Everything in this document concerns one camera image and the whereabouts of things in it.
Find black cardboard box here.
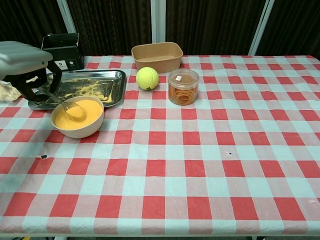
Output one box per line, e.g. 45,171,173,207
41,32,85,73

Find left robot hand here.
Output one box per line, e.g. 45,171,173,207
0,40,63,102

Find yellow tennis ball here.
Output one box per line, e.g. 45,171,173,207
135,66,160,91

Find brown paper container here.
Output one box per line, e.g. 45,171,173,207
131,41,184,75

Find clear plastic jar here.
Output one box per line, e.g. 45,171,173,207
167,68,200,106

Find red checked tablecloth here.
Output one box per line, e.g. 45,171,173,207
0,54,320,238

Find metal spoon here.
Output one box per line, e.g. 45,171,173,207
37,87,85,119

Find beige bowl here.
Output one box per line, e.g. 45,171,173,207
50,96,105,139

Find clear snack bag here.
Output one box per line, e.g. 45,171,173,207
0,74,42,102

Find orange rubber bands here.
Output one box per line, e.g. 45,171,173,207
169,86,198,105

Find steel tray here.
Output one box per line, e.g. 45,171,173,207
27,69,127,110

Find white partition post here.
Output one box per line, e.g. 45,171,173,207
150,0,167,44
248,0,275,57
56,0,76,35

